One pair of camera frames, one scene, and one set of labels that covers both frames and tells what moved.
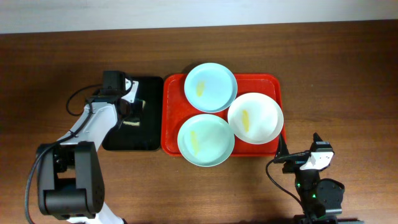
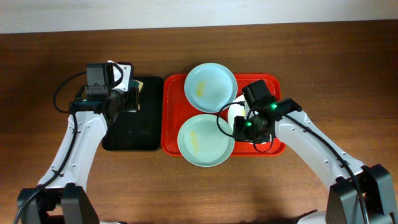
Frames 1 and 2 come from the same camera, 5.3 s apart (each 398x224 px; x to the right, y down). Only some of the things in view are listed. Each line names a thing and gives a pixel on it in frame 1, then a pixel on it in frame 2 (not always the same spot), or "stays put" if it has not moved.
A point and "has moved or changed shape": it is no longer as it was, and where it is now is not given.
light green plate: (206, 140) stays put
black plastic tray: (149, 135) stays put
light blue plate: (211, 88) stays put
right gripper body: (291, 164) to (245, 132)
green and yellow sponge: (137, 109) has moved or changed shape
